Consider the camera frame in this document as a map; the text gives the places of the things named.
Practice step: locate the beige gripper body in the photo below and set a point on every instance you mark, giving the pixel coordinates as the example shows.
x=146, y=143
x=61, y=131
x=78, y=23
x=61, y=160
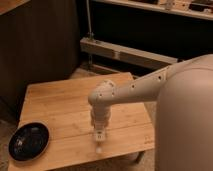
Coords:
x=99, y=123

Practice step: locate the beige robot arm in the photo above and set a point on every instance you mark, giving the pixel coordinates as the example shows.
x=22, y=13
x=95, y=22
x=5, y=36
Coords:
x=184, y=112

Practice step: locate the dark ceramic bowl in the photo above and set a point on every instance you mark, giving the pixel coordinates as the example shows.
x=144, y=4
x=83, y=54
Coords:
x=29, y=141

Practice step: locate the wooden table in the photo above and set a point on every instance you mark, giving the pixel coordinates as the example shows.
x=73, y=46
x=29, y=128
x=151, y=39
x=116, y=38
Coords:
x=63, y=107

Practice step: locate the grey metal beam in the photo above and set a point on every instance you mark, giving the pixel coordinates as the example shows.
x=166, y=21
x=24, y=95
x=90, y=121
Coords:
x=125, y=54

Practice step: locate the metal vertical pole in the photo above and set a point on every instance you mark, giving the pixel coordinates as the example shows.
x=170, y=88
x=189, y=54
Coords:
x=90, y=32

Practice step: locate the wooden shelf with items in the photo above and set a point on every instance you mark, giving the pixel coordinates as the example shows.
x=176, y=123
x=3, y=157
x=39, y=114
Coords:
x=186, y=8

